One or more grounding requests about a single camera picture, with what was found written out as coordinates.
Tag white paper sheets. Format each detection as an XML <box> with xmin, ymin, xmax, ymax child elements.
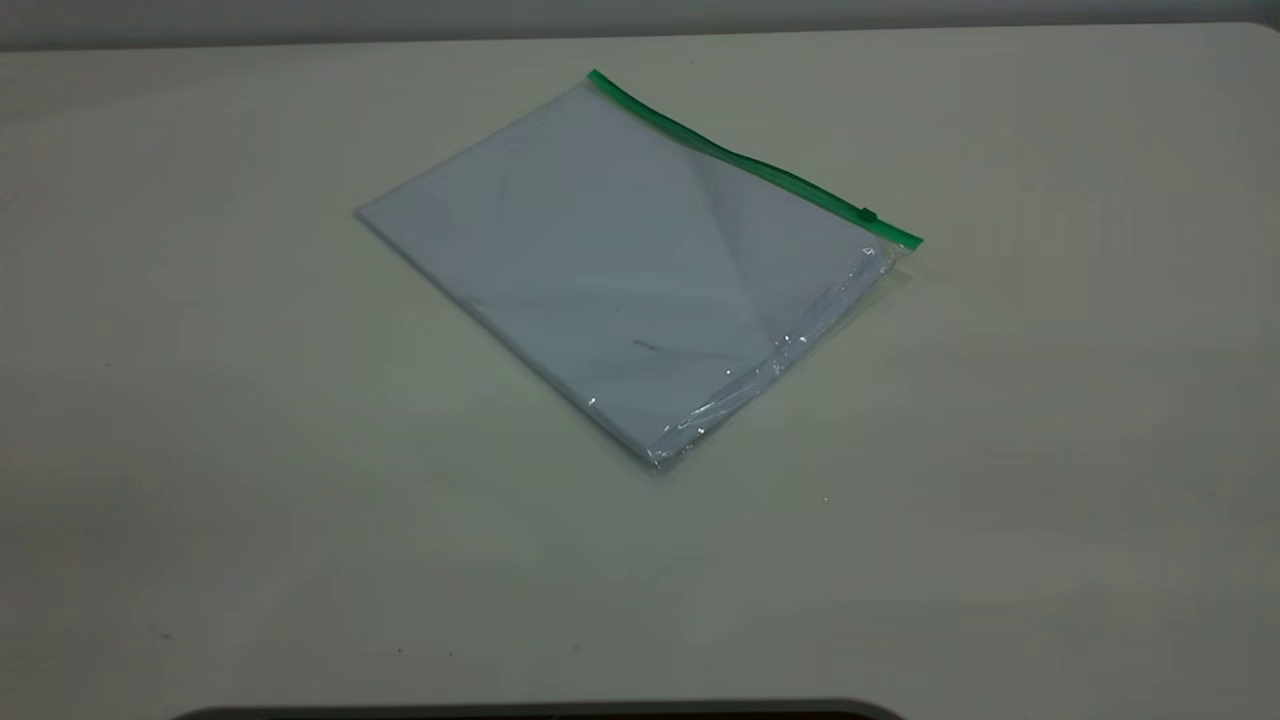
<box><xmin>357</xmin><ymin>85</ymin><xmax>881</xmax><ymax>463</ymax></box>

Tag clear zip bag green strip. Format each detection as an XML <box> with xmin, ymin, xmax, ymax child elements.
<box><xmin>355</xmin><ymin>68</ymin><xmax>925</xmax><ymax>471</ymax></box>

